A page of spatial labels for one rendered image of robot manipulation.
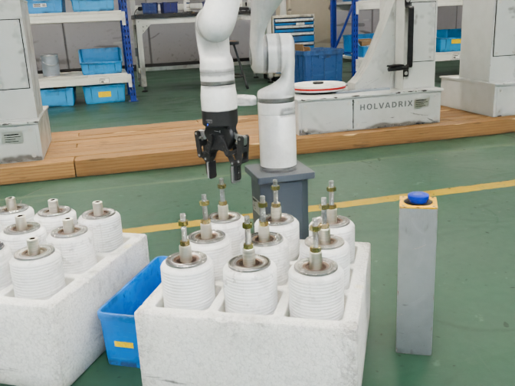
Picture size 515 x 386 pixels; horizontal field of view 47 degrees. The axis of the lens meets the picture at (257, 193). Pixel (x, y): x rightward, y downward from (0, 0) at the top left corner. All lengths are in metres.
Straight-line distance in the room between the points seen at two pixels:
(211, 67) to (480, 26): 2.63
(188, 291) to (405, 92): 2.37
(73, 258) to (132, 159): 1.59
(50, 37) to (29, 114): 6.30
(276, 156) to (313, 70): 4.07
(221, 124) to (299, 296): 0.40
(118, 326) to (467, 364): 0.69
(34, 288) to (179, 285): 0.29
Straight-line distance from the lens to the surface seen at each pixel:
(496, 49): 3.60
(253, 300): 1.03
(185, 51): 9.29
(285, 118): 1.43
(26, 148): 2.92
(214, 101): 1.20
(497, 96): 3.56
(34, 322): 1.19
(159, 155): 2.84
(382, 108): 3.21
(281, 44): 1.41
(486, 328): 1.40
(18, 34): 2.92
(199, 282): 1.06
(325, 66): 5.54
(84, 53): 5.99
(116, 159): 2.83
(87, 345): 1.28
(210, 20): 1.17
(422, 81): 3.37
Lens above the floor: 0.67
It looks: 16 degrees down
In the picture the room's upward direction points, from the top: 3 degrees counter-clockwise
